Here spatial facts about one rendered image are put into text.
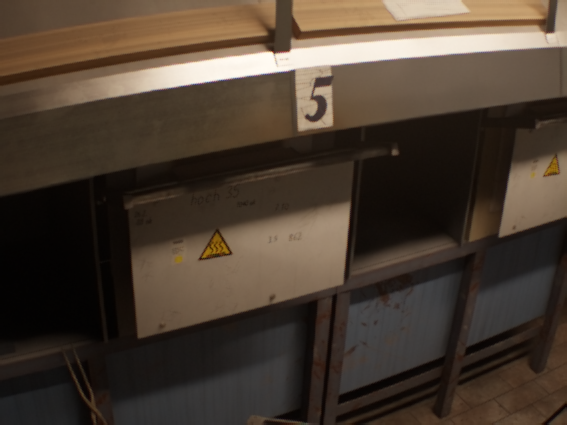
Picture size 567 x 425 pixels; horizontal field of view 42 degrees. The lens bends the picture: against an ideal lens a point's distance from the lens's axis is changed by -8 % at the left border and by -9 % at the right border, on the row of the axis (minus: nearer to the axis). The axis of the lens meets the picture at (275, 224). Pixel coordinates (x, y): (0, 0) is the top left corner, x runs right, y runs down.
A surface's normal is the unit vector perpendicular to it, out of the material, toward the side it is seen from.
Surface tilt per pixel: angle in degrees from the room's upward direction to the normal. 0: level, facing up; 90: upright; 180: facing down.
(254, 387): 90
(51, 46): 33
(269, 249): 90
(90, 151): 80
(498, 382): 0
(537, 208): 90
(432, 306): 90
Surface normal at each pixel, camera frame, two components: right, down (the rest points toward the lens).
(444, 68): 0.47, 0.29
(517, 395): 0.04, -0.87
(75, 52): 0.29, -0.48
